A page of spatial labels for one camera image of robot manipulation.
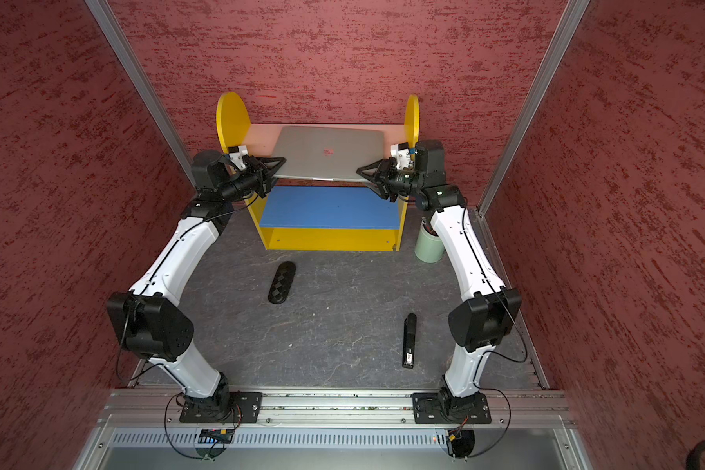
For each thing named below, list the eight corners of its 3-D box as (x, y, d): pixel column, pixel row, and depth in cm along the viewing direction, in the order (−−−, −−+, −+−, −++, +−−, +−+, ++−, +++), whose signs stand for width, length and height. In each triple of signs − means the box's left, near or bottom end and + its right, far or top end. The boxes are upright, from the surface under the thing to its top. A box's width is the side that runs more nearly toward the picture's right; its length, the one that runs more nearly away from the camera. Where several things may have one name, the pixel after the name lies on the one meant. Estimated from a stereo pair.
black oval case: (268, 302, 95) (265, 298, 93) (282, 265, 105) (281, 260, 102) (284, 305, 95) (282, 300, 92) (298, 267, 104) (296, 262, 102)
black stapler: (400, 367, 83) (403, 362, 79) (404, 318, 92) (406, 311, 88) (412, 369, 83) (414, 364, 79) (414, 320, 92) (416, 313, 88)
